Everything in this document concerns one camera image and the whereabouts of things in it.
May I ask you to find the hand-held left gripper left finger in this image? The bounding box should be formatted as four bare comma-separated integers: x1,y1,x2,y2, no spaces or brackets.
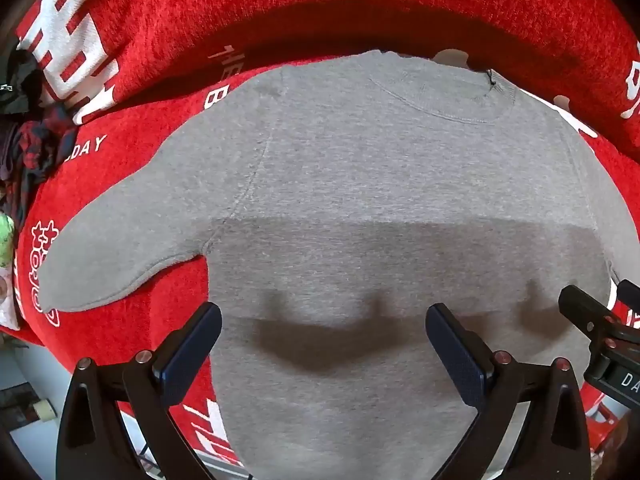
55,301,223,480

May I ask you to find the red box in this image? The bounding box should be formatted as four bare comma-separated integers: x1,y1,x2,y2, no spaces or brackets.
582,390,632,456

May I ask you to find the green white printed cloth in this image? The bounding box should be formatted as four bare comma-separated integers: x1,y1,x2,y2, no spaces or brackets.
0,212,18,268

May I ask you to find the black cloth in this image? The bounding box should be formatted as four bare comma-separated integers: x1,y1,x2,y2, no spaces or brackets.
0,50,46,116

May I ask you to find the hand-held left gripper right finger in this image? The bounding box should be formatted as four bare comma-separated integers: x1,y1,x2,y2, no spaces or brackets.
425,302,593,480

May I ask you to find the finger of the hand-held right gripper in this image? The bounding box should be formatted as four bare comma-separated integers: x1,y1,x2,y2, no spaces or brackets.
618,280,640,308
558,285,640,348

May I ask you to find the red printed blanket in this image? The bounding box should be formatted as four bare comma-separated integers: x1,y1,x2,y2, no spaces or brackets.
10,0,640,471

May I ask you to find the dark red plaid cloth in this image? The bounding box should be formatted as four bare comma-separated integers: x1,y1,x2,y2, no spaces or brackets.
0,105,78,221

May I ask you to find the grey sweatshirt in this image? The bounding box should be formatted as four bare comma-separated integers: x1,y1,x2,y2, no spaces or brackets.
39,50,640,480

